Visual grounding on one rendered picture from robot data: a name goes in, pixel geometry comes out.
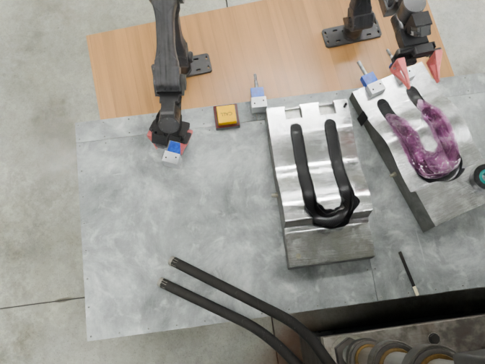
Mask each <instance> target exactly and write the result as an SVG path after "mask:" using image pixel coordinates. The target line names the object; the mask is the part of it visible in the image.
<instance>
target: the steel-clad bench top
mask: <svg viewBox="0 0 485 364"><path fill-rule="evenodd" d="M433 81H434V83H435V84H436V86H437V88H438V89H439V91H440V92H441V93H442V94H443V95H444V96H445V97H447V98H448V99H449V100H450V101H451V102H452V103H453V104H454V105H455V106H456V107H457V108H458V110H459V111H460V112H461V114H462V116H463V118H464V120H465V122H466V125H467V127H468V130H469V131H470V133H471V136H472V138H473V141H474V143H475V145H476V147H477V149H478V150H479V152H480V153H481V155H482V157H483V158H485V72H484V73H478V74H467V75H460V76H454V77H443V78H440V81H439V82H438V83H436V81H435V80H434V79H433ZM360 88H361V87H360ZM360 88H354V89H348V90H337V91H330V92H319V93H313V94H307V95H296V96H290V97H278V98H272V99H266V101H267V108H277V107H283V106H285V108H290V107H296V106H299V105H300V104H306V103H317V102H318V103H319V104H320V103H331V102H333V100H341V99H347V100H348V104H349V111H350V115H351V122H352V127H353V132H354V138H355V143H356V147H357V154H358V158H359V163H360V166H361V169H362V172H363V174H364V177H365V180H366V182H367V185H368V188H369V191H370V196H371V200H372V208H373V211H372V212H371V214H370V215H369V224H370V230H371V234H372V241H373V245H374V250H375V257H373V258H371V259H363V260H358V261H348V262H342V263H336V264H326V265H320V266H310V267H305V268H299V269H288V266H287V258H286V252H285V247H284V239H283V233H282V228H281V220H280V215H279V206H278V201H277V197H271V194H275V193H276V187H275V182H274V173H273V168H272V163H271V154H270V149H269V144H268V135H267V130H266V122H265V116H266V113H254V114H252V113H251V106H250V101H249V102H242V103H237V108H238V114H239V119H240V128H236V129H225V130H218V131H217V130H216V125H215V119H214V109H213V106H208V107H202V108H190V109H184V110H181V115H182V121H185V122H188V123H190V128H189V129H190V130H193V133H192V135H191V138H190V140H189V142H188V145H187V146H186V148H185V149H184V152H183V154H182V155H181V158H182V160H181V164H180V167H179V170H178V169H175V168H171V167H167V166H164V164H163V162H162V158H163V155H164V153H165V150H166V151H167V149H168V147H169V144H170V141H171V140H169V143H168V146H167V148H164V149H161V148H157V149H156V148H155V146H154V145H153V143H152V142H151V141H150V139H149V138H148V137H147V133H148V131H149V127H150V126H151V125H152V122H153V120H155V118H156V115H157V114H158V113H149V114H143V115H137V116H126V117H120V118H108V119H102V120H96V121H85V122H79V123H75V131H76V143H77V169H78V182H79V207H80V220H81V233H82V258H83V271H84V296H85V309H86V322H87V341H94V340H99V339H110V338H115V337H125V336H131V335H136V334H146V333H152V332H161V331H167V330H173V329H182V328H188V327H194V326H203V325H209V324H219V323H224V322H230V321H228V320H227V319H225V318H222V317H221V316H218V315H216V314H215V313H212V312H210V311H208V310H206V309H204V308H202V307H200V306H198V305H196V304H194V303H191V302H189V301H187V300H185V299H183V298H181V297H179V296H177V295H174V294H172V293H171V292H168V291H166V290H164V289H162V288H161V287H158V286H157V282H158V280H159V278H160V277H163V278H165V279H166V280H169V281H171V282H174V283H175V284H177V285H180V286H181V287H184V288H186V289H188V290H190V291H192V292H194V293H197V294H199V295H201V296H203V297H205V298H207V299H209V300H212V301H214V302H215V303H218V304H220V305H221V306H224V307H226V308H228V309H230V310H232V311H234V312H236V313H239V314H241V315H243V316H245V317H247V318H249V319H256V318H261V317H267V316H268V315H267V314H265V313H263V312H261V311H259V310H257V309H255V308H253V307H251V306H249V305H247V304H245V303H243V302H241V301H239V300H237V299H235V298H233V297H231V296H229V295H228V294H226V293H224V292H222V291H220V290H218V289H216V288H214V287H212V286H210V285H208V284H206V283H204V282H202V281H200V280H198V279H196V278H194V277H192V276H190V275H189V274H186V273H185V272H182V271H180V270H179V269H176V268H175V267H173V266H170V265H169V264H168V261H169V259H170V257H171V256H175V257H177V258H179V259H181V260H183V261H185V262H187V263H189V264H191V265H193V266H195V267H197V268H199V269H201V270H203V271H205V272H207V273H209V274H211V275H213V276H215V277H217V278H219V279H221V280H223V281H225V282H227V283H229V284H231V285H233V286H235V287H237V288H239V289H241V290H243V291H245V292H247V293H249V294H251V295H253V296H255V297H257V298H259V299H261V300H263V301H265V302H267V303H269V304H271V305H273V306H275V307H277V308H279V309H281V310H283V311H284V312H286V313H298V312H303V311H314V310H319V309H324V308H335V307H340V306H350V305H356V304H361V303H371V302H377V301H382V300H392V299H398V298H407V297H413V296H416V294H415V292H414V289H413V287H412V285H411V282H410V280H409V278H408V275H407V273H406V270H405V268H404V266H403V263H402V261H401V258H400V256H399V254H398V252H400V251H401V253H402V254H403V257H404V259H405V262H406V264H407V267H408V270H409V271H410V273H411V276H412V279H413V281H414V284H415V285H416V289H417V290H418V293H419V295H428V294H434V293H444V292H450V291H455V290H465V289H471V288H476V287H485V204H482V205H481V206H479V207H476V208H474V209H472V210H470V211H468V212H466V213H464V214H461V215H459V216H457V217H455V218H453V219H451V220H449V221H447V222H444V223H442V224H441V225H438V226H437V227H434V228H432V229H430V230H428V231H426V232H424V233H423V231H422V230H421V228H420V226H419V224H418V222H417V221H416V218H415V217H414V215H413V213H412V211H411V210H410V208H409V206H408V204H407V203H406V200H405V199H404V197H403V195H402V193H401V191H400V190H399V188H398V186H397V184H396V182H395V181H394V179H393V177H392V178H391V177H390V176H389V175H390V171H389V170H388V168H387V166H386V164H385V163H384V161H383V159H382V157H381V156H380V153H379V152H378V150H377V148H376V146H375V144H374V143H373V141H372V139H371V137H370V136H369V134H368V132H367V130H366V128H365V127H364V124H363V125H362V126H361V125H360V124H359V122H358V120H357V118H358V117H359V116H358V114H357V112H356V110H355V109H354V106H353V105H352V103H351V101H350V99H349V98H350V96H351V94H352V92H353V91H355V90H358V89H360ZM256 114H257V115H256ZM243 122H244V123H243ZM370 265H371V266H370ZM375 291H376V292H375ZM419 295H417V296H419Z"/></svg>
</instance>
